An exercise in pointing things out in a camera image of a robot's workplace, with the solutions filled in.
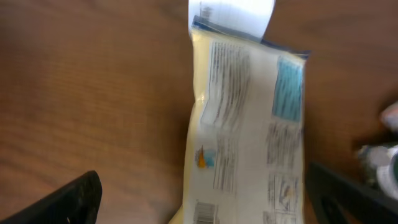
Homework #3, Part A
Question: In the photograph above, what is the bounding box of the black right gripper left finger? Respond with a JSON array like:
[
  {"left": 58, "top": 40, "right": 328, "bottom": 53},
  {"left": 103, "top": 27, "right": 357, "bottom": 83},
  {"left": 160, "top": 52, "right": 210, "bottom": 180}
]
[{"left": 1, "top": 170, "right": 102, "bottom": 224}]

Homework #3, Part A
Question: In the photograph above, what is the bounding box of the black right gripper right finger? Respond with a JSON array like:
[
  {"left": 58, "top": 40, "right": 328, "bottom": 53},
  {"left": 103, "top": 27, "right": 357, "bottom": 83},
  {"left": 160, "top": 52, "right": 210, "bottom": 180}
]
[{"left": 305, "top": 162, "right": 397, "bottom": 224}]

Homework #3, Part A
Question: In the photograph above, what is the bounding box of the teal packet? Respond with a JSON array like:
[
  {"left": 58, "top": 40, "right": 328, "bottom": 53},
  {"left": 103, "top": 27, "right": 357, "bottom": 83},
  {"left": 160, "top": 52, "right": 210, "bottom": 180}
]
[{"left": 357, "top": 143, "right": 397, "bottom": 200}]

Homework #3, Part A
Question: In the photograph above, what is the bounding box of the white blue snack bag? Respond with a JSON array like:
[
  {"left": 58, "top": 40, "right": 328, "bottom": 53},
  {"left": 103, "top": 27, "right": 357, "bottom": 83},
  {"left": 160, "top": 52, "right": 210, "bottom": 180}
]
[{"left": 172, "top": 16, "right": 309, "bottom": 224}]

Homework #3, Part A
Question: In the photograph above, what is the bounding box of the white barcode scanner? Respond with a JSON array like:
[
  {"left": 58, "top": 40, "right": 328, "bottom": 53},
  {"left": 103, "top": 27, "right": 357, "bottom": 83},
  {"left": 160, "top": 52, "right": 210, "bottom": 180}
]
[{"left": 188, "top": 0, "right": 275, "bottom": 42}]

